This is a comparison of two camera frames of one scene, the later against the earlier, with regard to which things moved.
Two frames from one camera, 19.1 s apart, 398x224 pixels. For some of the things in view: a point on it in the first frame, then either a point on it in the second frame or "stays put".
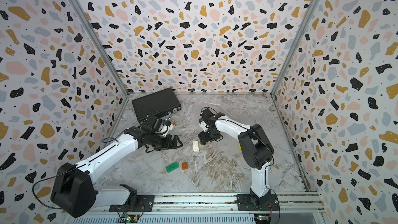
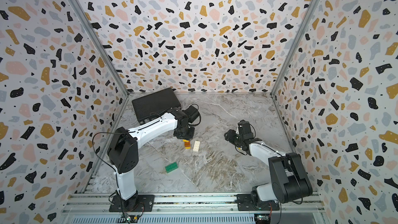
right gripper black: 202,139 -> 230,133
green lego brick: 172,167 stays put
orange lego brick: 184,166 -> 187,144
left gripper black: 168,144 -> 178,135
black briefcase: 157,104 stays put
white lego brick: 196,147 stays put
